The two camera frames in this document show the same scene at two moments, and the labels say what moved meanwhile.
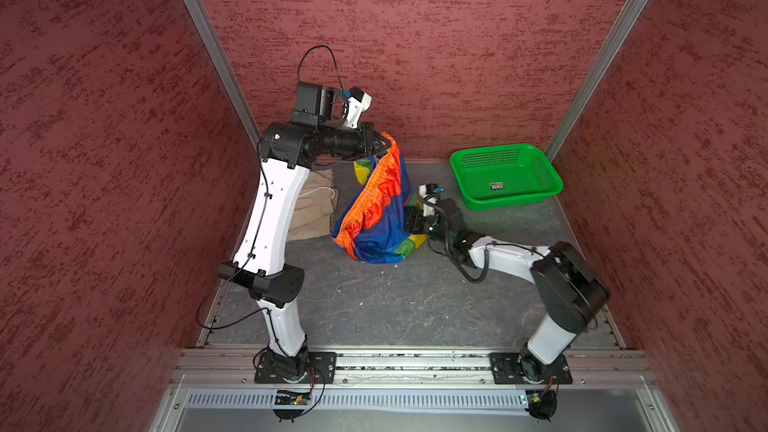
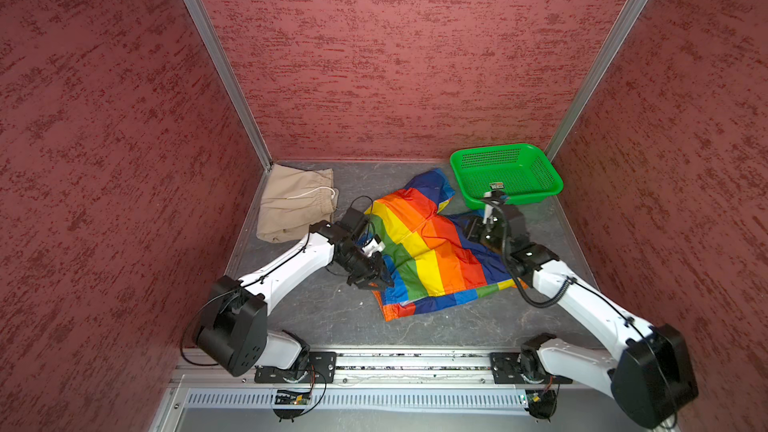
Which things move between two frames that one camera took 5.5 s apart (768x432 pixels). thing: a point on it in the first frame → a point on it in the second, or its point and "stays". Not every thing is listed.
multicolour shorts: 371,224 → 432,256
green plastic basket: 504,175 stays
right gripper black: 417,215 → 473,227
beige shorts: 314,207 stays
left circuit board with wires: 295,397 stays
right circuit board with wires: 542,403 stays
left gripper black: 365,132 → 372,274
